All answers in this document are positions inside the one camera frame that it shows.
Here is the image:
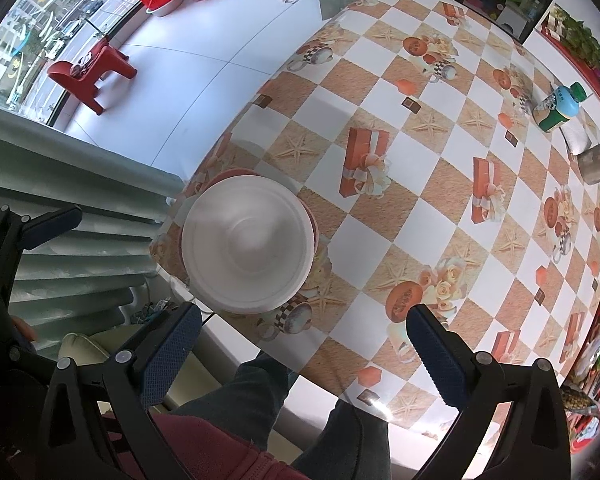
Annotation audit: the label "large white bowl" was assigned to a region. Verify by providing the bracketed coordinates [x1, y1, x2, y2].
[181, 177, 314, 314]

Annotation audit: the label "pink square plate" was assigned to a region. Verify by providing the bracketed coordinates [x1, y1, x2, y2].
[202, 168, 320, 254]

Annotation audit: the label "green radiator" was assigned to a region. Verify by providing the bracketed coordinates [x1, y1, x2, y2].
[0, 109, 184, 359]

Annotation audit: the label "red tray with clutter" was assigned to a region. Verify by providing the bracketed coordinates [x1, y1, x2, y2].
[560, 303, 600, 454]

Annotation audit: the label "person's legs dark trousers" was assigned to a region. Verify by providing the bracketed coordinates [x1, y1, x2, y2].
[168, 349, 397, 480]

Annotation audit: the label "red plastic stool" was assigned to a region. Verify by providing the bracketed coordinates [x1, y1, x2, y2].
[46, 38, 137, 115]

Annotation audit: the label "checkered tablecloth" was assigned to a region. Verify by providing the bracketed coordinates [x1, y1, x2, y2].
[148, 0, 600, 430]

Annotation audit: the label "green blue lidded jar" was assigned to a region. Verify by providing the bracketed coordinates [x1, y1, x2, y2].
[532, 81, 586, 132]

